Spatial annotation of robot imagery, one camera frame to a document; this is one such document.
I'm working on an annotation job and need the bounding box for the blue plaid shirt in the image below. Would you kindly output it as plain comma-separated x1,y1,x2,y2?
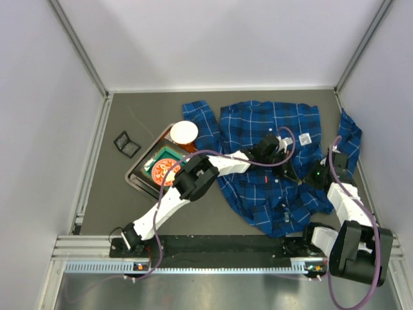
181,100,363,239

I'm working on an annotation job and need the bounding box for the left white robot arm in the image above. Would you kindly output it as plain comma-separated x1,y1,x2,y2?
121,134,296,252

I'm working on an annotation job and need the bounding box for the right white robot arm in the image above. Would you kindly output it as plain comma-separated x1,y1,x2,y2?
303,152,393,287

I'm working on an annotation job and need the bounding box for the orange cup white lid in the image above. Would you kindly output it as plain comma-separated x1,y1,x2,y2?
170,121,199,153

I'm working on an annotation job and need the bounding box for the green square dish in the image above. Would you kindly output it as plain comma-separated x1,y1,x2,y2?
141,145,185,186

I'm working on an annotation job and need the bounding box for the red patterned round plate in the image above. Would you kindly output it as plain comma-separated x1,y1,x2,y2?
151,158,181,187

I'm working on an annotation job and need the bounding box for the metal tray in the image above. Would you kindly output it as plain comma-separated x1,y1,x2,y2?
125,123,197,201

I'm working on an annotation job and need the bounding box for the small black open case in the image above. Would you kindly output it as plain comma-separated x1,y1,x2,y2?
114,130,141,158

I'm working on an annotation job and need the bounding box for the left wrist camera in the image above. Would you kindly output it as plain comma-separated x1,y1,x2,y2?
277,136,293,153

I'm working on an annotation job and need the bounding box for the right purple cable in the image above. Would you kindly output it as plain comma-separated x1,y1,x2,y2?
327,135,381,309

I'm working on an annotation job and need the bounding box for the purple cable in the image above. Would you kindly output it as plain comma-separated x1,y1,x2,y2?
327,135,381,309
124,126,297,282

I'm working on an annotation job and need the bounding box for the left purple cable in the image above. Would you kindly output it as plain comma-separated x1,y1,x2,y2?
124,126,297,282

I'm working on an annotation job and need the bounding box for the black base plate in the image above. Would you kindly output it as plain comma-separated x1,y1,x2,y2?
109,235,324,258

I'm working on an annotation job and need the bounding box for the grey slotted cable duct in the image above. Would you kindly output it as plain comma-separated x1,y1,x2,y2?
64,261,310,274

